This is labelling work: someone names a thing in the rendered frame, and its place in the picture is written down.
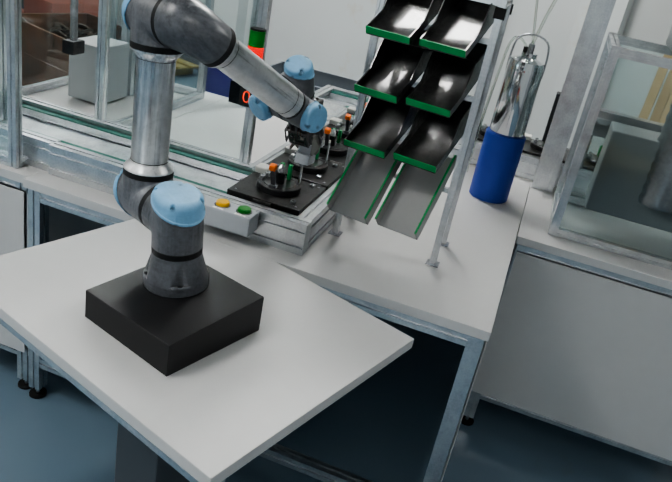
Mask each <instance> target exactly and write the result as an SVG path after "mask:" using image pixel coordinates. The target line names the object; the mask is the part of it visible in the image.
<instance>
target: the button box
mask: <svg viewBox="0 0 672 482"><path fill-rule="evenodd" d="M203 197H204V202H205V217H204V223H205V224H208V225H211V226H214V227H217V228H220V229H223V230H226V231H229V232H232V233H235V234H239V235H242V236H245V237H248V236H249V235H250V234H252V233H253V232H254V231H255V230H257V227H258V220H259V213H260V212H259V211H256V210H253V209H252V210H251V213H250V214H242V213H239V212H238V211H237V210H238V207H239V206H241V205H237V204H234V203H231V202H230V205H229V206H228V207H220V206H217V205H216V200H217V199H218V198H215V197H212V196H209V195H206V194H203Z"/></svg>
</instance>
